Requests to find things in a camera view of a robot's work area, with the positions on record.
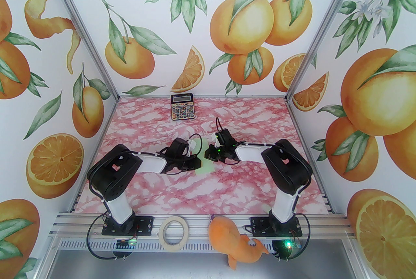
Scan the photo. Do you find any grey metal tray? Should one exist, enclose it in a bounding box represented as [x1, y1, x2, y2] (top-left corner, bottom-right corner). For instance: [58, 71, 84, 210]
[39, 237, 369, 279]

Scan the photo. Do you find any light green paper sheet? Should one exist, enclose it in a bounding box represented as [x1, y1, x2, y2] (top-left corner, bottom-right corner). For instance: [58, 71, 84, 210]
[195, 140, 215, 174]

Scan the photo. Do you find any orange plush toy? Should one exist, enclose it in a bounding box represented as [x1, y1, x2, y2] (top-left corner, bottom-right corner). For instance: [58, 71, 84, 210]
[208, 218, 269, 270]

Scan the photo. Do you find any black base power cable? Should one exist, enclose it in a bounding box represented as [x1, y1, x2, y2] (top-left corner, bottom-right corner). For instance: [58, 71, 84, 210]
[86, 215, 138, 261]
[273, 213, 313, 262]

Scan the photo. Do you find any black orange calculator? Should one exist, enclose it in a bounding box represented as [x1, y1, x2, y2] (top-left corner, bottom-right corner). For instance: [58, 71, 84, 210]
[171, 93, 194, 121]

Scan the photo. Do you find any aluminium frame post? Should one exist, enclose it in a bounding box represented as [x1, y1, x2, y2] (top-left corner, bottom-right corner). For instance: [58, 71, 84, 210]
[37, 0, 120, 102]
[284, 0, 373, 102]

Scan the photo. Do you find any beige masking tape roll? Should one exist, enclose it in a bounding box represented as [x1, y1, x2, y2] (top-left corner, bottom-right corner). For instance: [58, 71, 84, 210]
[159, 216, 189, 251]

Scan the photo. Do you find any aluminium frame rail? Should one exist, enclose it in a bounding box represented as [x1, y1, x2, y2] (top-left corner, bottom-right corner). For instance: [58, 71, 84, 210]
[49, 212, 356, 241]

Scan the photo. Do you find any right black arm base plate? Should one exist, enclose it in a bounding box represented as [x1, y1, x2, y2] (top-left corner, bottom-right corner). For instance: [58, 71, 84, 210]
[252, 217, 303, 237]

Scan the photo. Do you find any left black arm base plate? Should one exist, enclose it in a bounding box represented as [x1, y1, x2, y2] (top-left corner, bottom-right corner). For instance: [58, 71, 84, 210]
[102, 216, 154, 236]

